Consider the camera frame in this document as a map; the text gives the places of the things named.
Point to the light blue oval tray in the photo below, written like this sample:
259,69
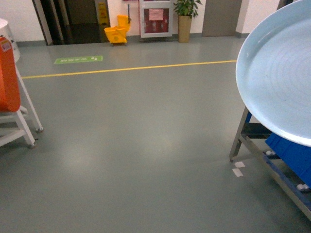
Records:
273,72

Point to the yellow mop bucket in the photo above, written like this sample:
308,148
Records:
118,34

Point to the green floor sign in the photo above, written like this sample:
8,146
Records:
82,59

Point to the white fire cabinet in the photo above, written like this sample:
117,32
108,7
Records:
156,18

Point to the potted green plant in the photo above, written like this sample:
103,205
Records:
186,10

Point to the orange machine on stand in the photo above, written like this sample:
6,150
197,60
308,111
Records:
15,103

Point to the blue crate on rack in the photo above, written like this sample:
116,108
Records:
296,156

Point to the steel shelf frame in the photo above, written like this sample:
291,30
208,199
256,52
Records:
245,134

